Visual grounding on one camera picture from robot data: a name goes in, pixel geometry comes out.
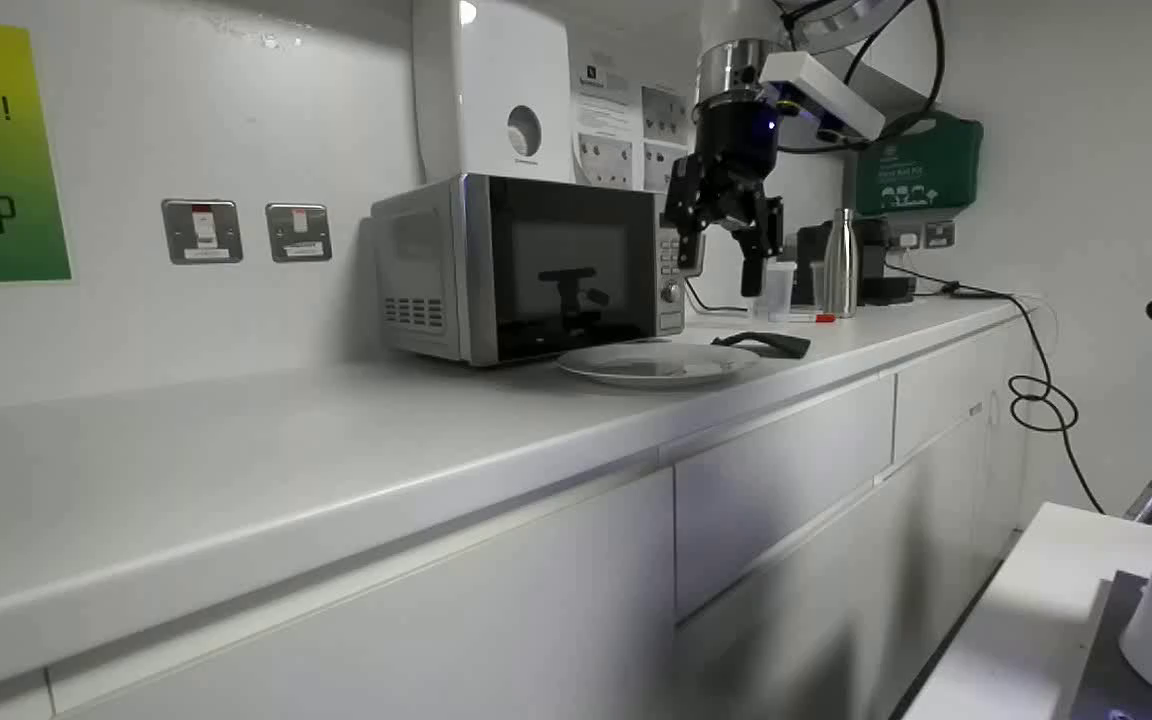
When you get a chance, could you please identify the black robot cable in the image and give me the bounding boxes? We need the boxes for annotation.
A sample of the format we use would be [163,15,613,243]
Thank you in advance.
[773,0,953,154]

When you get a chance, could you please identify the white wall dispenser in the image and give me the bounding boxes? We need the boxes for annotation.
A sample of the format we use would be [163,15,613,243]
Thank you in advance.
[412,0,577,178]

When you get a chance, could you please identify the white round plate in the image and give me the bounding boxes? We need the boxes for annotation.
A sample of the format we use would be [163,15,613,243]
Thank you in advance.
[557,343,757,386]

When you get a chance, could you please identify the white cabinet fronts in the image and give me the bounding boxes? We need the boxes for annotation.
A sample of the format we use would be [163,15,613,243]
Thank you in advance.
[0,313,1032,720]

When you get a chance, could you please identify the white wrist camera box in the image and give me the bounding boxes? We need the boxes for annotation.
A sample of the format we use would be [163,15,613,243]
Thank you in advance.
[759,51,882,148]

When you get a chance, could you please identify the instruction sheets on wall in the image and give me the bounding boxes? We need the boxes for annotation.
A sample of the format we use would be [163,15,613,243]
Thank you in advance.
[570,51,690,194]

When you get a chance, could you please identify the right silver wall socket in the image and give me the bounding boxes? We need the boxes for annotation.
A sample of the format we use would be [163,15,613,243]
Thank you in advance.
[263,204,332,265]

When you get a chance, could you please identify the black loose floor cable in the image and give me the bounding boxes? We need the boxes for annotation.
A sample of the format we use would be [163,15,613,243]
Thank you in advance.
[887,265,1111,520]

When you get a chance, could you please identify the silver microwave oven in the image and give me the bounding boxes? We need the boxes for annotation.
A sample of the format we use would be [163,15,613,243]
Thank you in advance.
[372,172,661,366]

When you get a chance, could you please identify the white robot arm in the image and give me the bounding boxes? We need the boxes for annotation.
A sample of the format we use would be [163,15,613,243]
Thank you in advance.
[661,0,910,297]

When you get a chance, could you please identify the green first aid box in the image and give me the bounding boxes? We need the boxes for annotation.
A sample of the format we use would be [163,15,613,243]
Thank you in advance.
[848,113,983,214]

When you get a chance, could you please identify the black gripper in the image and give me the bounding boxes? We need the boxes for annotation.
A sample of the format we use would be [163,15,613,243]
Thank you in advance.
[661,96,782,297]

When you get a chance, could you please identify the left silver wall socket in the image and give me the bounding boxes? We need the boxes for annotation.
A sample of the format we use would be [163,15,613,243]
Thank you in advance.
[161,201,244,265]

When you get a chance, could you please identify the dark green scouring towel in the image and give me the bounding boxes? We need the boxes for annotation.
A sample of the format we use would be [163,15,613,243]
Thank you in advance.
[710,331,812,359]

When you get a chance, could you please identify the clear plastic cup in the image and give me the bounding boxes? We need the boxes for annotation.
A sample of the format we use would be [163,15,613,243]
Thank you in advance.
[751,258,794,319]

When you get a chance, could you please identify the silver wall socket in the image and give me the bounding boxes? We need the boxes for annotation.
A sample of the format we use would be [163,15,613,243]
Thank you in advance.
[161,201,244,265]
[263,204,332,265]

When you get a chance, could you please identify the silver metal bottle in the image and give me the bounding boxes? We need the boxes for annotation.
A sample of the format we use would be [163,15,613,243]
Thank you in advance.
[830,206,858,319]

